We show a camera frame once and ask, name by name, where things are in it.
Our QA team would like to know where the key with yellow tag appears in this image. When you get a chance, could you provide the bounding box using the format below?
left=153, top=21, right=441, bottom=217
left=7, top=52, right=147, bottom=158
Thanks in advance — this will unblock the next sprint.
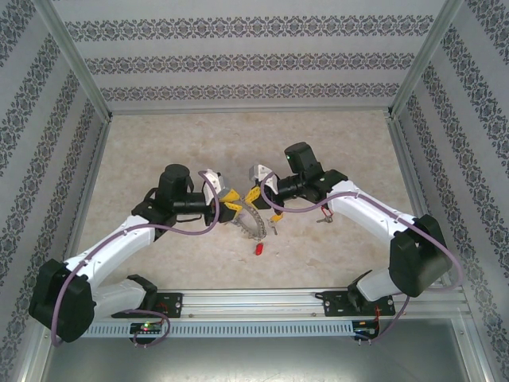
left=268, top=212, right=286, bottom=236

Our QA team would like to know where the metal disc keyring with rings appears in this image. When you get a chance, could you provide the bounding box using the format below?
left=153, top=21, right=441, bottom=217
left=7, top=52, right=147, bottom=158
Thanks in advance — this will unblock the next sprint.
left=232, top=201, right=267, bottom=241

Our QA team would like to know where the left circuit board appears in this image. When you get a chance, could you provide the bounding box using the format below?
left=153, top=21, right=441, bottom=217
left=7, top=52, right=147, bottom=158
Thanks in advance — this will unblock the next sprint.
left=130, top=322, right=163, bottom=334

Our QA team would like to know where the circuit board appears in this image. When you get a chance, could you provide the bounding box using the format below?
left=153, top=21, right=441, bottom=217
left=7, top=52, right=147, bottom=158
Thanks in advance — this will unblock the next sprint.
left=353, top=320, right=381, bottom=337
left=130, top=322, right=163, bottom=334

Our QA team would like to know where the grey metal sheet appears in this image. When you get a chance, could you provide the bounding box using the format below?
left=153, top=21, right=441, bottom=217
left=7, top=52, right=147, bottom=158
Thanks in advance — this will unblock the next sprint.
left=23, top=318, right=492, bottom=382

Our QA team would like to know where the right circuit board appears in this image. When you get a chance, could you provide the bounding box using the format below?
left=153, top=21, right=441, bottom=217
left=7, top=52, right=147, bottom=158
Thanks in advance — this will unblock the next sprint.
left=353, top=320, right=381, bottom=337

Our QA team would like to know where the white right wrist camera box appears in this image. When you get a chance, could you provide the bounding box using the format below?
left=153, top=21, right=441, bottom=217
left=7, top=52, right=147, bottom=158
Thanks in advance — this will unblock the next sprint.
left=247, top=163, right=279, bottom=192

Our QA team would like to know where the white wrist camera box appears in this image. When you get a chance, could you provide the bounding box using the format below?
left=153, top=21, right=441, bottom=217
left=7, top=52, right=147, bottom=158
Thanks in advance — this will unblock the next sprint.
left=247, top=163, right=279, bottom=192
left=200, top=169, right=231, bottom=200

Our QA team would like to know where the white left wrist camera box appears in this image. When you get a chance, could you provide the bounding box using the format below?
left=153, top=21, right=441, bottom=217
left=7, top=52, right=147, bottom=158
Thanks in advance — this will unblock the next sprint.
left=200, top=169, right=231, bottom=200

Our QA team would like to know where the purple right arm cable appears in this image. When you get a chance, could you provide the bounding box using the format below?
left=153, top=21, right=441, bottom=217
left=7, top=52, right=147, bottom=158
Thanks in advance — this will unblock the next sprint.
left=260, top=171, right=463, bottom=346

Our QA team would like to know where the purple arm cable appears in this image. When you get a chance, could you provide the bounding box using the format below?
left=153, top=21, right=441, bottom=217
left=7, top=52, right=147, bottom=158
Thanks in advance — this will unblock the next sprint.
left=260, top=171, right=463, bottom=346
left=50, top=170, right=222, bottom=349

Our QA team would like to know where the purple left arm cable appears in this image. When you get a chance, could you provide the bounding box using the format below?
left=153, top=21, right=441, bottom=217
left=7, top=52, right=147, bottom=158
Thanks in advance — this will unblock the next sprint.
left=50, top=170, right=222, bottom=349

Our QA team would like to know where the aluminium back rail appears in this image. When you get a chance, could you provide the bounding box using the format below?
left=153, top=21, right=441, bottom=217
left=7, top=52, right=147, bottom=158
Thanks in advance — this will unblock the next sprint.
left=107, top=106, right=394, bottom=117

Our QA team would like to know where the aluminium side rail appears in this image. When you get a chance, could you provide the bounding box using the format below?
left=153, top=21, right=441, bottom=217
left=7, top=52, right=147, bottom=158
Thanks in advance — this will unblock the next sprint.
left=386, top=115, right=454, bottom=287
left=59, top=117, right=115, bottom=266

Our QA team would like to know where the aluminium mounting rail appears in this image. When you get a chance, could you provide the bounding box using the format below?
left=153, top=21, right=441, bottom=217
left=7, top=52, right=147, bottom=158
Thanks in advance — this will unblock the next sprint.
left=91, top=288, right=467, bottom=322

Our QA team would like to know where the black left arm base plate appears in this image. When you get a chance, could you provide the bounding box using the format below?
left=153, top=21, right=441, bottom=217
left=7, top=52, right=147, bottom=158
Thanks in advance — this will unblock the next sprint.
left=111, top=292, right=184, bottom=319

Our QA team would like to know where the slotted grey cable duct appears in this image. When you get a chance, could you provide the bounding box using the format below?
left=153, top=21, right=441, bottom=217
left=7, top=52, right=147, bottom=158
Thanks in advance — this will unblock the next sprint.
left=85, top=320, right=381, bottom=339

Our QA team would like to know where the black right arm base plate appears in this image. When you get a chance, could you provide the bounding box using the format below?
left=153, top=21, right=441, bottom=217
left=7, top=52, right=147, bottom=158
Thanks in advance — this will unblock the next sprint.
left=322, top=290, right=397, bottom=318

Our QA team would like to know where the aluminium frame post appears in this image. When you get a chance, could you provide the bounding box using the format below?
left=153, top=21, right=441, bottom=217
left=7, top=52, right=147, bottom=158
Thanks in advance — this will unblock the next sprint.
left=33, top=0, right=115, bottom=120
left=386, top=0, right=465, bottom=120

